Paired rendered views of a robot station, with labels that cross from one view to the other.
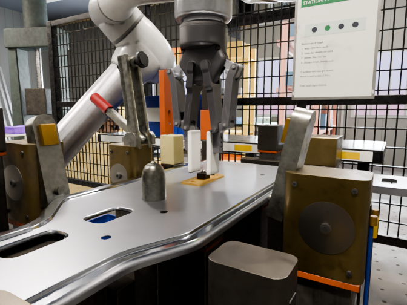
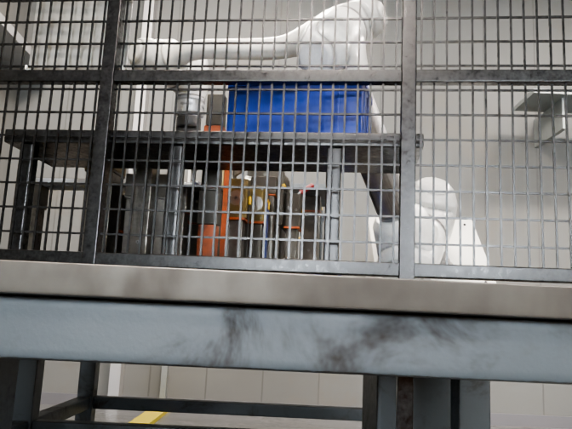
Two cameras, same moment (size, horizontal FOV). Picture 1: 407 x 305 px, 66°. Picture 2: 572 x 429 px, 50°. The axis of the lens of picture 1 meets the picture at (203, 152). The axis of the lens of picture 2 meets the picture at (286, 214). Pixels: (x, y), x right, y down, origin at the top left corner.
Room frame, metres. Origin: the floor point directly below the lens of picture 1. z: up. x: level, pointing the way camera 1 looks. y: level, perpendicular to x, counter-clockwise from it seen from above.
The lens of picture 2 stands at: (2.27, -0.47, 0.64)
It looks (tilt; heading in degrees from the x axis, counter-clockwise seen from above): 10 degrees up; 155
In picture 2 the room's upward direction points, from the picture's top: 3 degrees clockwise
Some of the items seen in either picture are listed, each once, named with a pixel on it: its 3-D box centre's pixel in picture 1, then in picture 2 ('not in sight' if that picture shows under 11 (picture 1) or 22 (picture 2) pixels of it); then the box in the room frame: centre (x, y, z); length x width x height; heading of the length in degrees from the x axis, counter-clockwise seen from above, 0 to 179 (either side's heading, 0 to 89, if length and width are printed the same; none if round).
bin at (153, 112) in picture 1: (173, 115); (300, 119); (1.08, 0.10, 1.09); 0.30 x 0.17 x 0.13; 49
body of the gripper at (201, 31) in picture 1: (203, 54); (188, 131); (0.51, 0.00, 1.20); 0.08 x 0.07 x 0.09; 58
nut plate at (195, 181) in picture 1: (203, 176); not in sight; (0.51, 0.00, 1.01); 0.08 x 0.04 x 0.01; 148
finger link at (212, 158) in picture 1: (212, 152); not in sight; (0.50, -0.02, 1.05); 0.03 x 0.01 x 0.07; 148
